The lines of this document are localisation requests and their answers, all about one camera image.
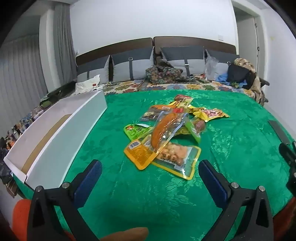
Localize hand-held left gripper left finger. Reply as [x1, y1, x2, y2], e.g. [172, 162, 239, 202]
[26, 159, 102, 241]

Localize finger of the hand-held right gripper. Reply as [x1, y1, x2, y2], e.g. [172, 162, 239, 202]
[286, 173, 296, 191]
[279, 142, 296, 165]

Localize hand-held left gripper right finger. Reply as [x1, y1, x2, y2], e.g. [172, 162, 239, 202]
[198, 159, 274, 241]

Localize green-edged packet round balls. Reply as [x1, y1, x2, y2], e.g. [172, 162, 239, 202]
[151, 142, 201, 181]

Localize white cardboard box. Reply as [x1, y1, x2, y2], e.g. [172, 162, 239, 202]
[3, 89, 108, 198]

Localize yellow packet blue label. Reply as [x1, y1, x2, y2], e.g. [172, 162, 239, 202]
[124, 137, 160, 171]

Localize green packet brown sausage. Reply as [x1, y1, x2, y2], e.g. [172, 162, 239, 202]
[183, 117, 207, 142]

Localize green snack packet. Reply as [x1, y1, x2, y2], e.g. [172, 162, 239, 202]
[124, 124, 153, 141]

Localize clear packet orange sausage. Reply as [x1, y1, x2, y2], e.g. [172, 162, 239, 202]
[151, 111, 189, 155]

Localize clear packet dark snack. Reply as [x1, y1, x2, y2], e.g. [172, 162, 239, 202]
[140, 105, 173, 124]

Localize black smartphone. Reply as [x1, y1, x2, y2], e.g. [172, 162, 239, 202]
[269, 120, 291, 145]

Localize green patterned blanket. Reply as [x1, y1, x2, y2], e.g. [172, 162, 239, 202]
[18, 89, 296, 241]

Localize tan rounded object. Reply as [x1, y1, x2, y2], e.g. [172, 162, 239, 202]
[99, 227, 149, 241]

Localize beige patterned cloth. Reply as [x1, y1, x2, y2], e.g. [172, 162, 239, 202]
[233, 58, 267, 106]

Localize black bag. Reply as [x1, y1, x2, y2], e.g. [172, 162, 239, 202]
[227, 64, 258, 90]

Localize white plastic bag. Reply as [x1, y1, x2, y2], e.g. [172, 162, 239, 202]
[74, 75, 101, 95]

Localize blue cloth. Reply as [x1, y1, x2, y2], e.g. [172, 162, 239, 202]
[216, 73, 232, 84]

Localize scattered small wrappers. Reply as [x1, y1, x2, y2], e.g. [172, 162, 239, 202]
[189, 74, 209, 84]

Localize clear plastic bag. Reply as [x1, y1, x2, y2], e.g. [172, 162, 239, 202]
[203, 56, 219, 80]

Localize white door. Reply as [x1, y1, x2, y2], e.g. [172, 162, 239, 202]
[232, 0, 264, 78]

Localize dark floral cloth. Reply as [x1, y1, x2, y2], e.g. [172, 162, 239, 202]
[145, 59, 186, 84]

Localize grey curtain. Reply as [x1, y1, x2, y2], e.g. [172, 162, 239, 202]
[0, 4, 77, 109]

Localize grey strapped cushion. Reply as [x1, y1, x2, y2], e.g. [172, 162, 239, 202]
[77, 55, 111, 83]
[111, 47, 154, 82]
[205, 49, 241, 78]
[160, 46, 205, 76]

